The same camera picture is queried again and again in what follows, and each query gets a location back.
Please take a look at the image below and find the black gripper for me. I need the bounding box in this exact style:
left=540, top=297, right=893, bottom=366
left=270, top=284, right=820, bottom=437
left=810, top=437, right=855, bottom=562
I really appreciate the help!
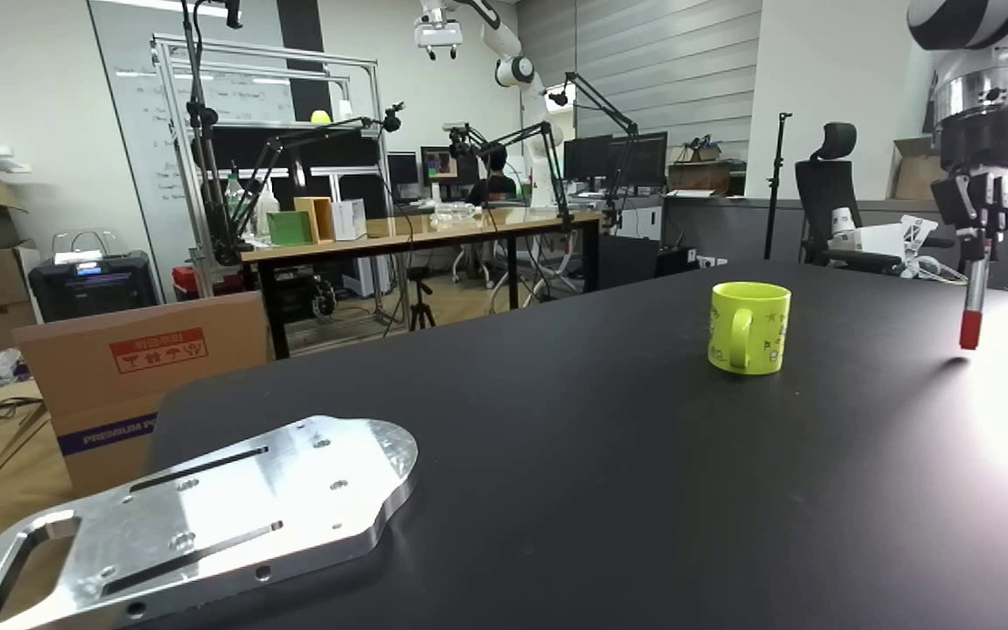
left=929, top=106, right=1008, bottom=275

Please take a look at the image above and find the red capped marker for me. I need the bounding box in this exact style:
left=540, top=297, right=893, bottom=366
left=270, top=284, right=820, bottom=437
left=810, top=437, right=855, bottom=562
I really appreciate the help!
left=954, top=247, right=990, bottom=353

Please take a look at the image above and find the yellow green mug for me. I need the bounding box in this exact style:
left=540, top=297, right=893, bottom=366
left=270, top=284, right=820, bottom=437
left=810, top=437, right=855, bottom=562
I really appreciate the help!
left=702, top=279, right=799, bottom=383

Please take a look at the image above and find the white machine part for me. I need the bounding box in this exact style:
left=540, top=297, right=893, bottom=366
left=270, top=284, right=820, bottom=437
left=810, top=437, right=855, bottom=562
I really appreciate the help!
left=826, top=208, right=966, bottom=286

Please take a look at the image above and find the black office chair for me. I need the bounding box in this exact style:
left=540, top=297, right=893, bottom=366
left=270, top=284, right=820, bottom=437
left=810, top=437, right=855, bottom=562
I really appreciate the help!
left=791, top=120, right=866, bottom=267

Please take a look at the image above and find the black pole stand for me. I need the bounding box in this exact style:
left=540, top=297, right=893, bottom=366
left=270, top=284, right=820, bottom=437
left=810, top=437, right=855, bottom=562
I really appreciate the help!
left=759, top=110, right=795, bottom=263

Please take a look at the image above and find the black computer monitor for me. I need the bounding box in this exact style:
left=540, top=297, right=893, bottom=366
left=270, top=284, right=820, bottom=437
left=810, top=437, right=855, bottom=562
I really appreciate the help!
left=561, top=131, right=670, bottom=192

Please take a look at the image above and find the seated person in black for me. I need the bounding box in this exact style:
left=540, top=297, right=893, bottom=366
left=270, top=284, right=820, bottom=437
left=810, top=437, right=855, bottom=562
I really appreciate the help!
left=466, top=145, right=521, bottom=213

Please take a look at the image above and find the small black tripod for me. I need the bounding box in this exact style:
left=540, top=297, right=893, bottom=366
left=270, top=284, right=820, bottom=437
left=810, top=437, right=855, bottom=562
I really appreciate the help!
left=402, top=267, right=442, bottom=338

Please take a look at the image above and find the long wooden desk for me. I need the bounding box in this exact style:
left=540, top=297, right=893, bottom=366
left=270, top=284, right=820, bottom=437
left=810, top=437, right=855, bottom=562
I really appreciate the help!
left=238, top=208, right=604, bottom=362

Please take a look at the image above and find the ceiling projector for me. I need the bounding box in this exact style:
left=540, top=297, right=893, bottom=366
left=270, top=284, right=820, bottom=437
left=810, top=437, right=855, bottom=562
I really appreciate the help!
left=413, top=6, right=466, bottom=65

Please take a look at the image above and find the white box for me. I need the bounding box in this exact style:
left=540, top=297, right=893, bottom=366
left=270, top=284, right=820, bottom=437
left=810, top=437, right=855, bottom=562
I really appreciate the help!
left=333, top=197, right=372, bottom=247

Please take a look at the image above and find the green box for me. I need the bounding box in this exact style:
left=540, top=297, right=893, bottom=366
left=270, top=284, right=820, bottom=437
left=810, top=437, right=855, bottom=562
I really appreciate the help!
left=261, top=208, right=315, bottom=250

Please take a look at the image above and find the silver aluminium mounting plate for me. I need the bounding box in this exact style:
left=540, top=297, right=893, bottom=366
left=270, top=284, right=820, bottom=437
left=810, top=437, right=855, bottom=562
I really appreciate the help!
left=0, top=414, right=423, bottom=630

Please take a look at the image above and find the cardboard box with red label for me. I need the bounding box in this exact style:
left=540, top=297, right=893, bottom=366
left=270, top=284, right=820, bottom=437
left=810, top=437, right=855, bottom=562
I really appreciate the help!
left=12, top=286, right=275, bottom=499

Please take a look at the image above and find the whiteboard with metal frame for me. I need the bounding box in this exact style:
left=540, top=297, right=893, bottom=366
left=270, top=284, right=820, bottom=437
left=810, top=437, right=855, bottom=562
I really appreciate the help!
left=86, top=0, right=387, bottom=225

